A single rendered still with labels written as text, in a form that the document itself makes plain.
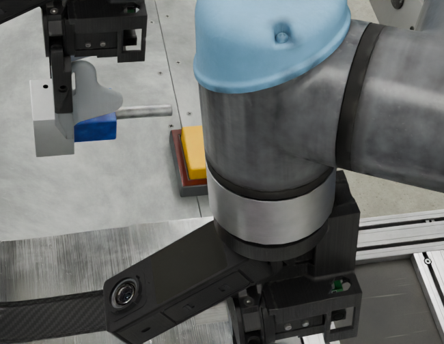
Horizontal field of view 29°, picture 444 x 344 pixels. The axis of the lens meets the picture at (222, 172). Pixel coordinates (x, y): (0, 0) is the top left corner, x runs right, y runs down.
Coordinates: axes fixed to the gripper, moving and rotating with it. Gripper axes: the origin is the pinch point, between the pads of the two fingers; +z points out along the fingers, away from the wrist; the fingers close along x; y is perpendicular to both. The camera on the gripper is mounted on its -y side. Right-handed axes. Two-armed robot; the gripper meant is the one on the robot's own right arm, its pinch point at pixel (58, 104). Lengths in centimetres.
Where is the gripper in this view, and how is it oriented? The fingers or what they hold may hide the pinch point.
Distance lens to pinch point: 80.5
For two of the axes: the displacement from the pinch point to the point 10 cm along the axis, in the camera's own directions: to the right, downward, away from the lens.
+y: 9.8, -0.9, 2.0
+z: -1.1, 6.0, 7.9
